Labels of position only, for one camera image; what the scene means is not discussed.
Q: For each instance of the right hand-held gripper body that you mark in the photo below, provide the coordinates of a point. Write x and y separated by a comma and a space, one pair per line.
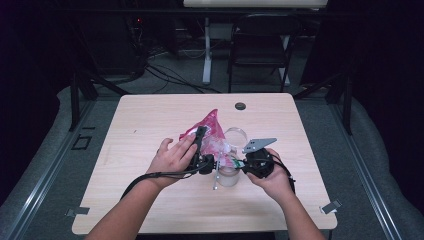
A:
260, 163

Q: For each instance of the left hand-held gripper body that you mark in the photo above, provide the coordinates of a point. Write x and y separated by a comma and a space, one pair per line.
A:
203, 164

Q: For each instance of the pink and white snack bag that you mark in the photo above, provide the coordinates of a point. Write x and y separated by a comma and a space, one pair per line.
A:
215, 133

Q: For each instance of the clear glass jar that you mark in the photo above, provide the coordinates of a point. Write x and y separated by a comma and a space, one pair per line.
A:
229, 176

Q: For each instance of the person's right hand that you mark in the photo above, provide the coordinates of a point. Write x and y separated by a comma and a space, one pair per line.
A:
278, 181

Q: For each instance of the person's left hand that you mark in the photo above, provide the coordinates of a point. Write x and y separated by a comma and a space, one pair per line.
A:
170, 161

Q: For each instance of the dark round table grommet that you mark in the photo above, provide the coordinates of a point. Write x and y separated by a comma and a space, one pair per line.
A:
240, 106

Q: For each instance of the grey tape strip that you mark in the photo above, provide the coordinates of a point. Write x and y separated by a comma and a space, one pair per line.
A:
331, 206
78, 211

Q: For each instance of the white desk leg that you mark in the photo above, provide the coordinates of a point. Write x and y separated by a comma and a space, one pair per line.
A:
286, 66
207, 50

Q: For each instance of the black metal stand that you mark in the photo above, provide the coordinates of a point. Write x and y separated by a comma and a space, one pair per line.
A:
347, 103
75, 100

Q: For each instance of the black folding chair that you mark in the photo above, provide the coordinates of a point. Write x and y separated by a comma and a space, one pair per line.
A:
263, 36

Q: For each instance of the dark equipment cabinet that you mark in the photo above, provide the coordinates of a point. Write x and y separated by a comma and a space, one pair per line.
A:
113, 43

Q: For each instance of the white desk top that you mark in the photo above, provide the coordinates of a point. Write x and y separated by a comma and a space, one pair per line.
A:
255, 3

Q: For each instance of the aluminium floor rail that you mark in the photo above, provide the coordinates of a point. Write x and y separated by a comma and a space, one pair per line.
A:
43, 180
363, 173

